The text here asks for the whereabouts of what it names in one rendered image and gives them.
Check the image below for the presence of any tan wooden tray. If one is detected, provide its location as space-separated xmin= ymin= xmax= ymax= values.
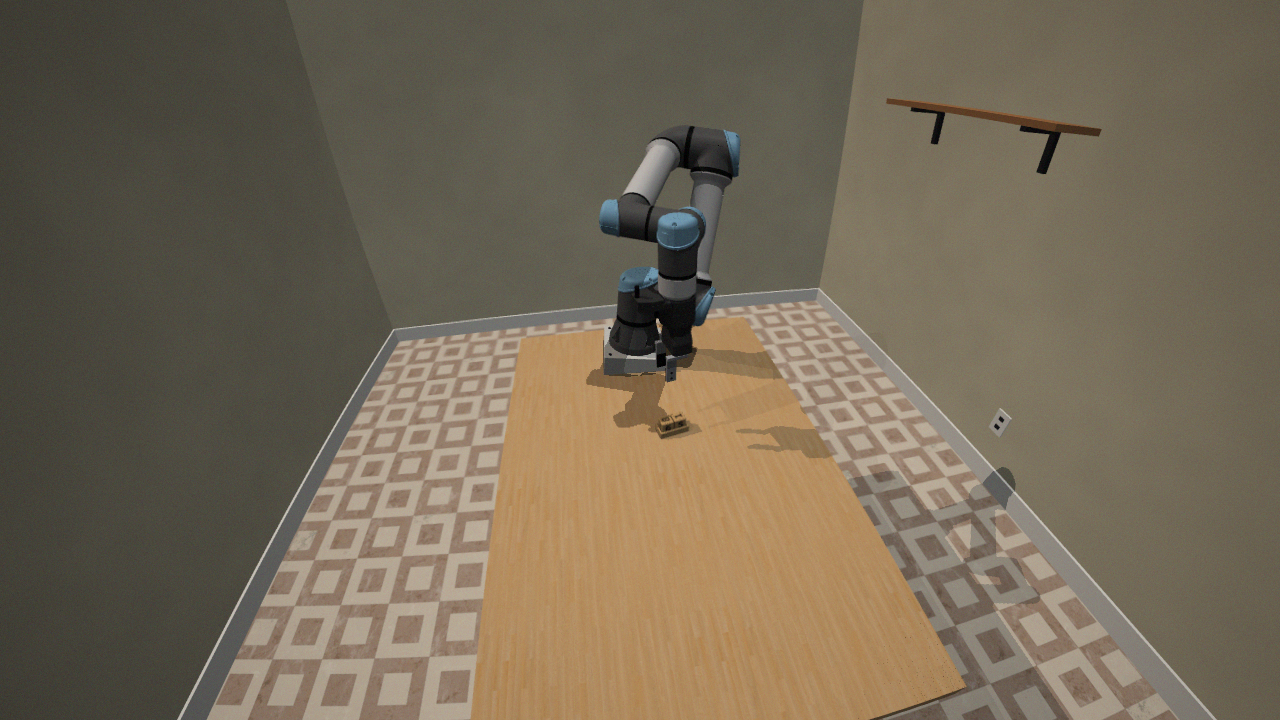
xmin=655 ymin=421 xmax=689 ymax=439

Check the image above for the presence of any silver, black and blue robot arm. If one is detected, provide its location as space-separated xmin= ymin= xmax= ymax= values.
xmin=599 ymin=126 xmax=740 ymax=356

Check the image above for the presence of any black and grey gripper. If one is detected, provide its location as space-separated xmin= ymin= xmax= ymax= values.
xmin=631 ymin=274 xmax=698 ymax=382

